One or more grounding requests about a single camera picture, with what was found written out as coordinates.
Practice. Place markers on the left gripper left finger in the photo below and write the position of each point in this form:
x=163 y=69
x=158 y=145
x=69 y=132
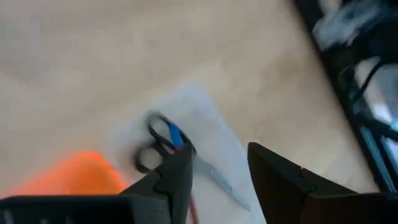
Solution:
x=93 y=211

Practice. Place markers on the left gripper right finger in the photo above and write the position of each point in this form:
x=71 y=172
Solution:
x=295 y=202

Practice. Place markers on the orange translucent box lid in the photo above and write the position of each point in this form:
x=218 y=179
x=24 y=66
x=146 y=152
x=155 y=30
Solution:
x=77 y=174

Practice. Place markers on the clear plastic supply box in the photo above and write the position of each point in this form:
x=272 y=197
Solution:
x=199 y=118

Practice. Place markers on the black table edge rail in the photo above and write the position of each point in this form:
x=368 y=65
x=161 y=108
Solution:
x=339 y=77

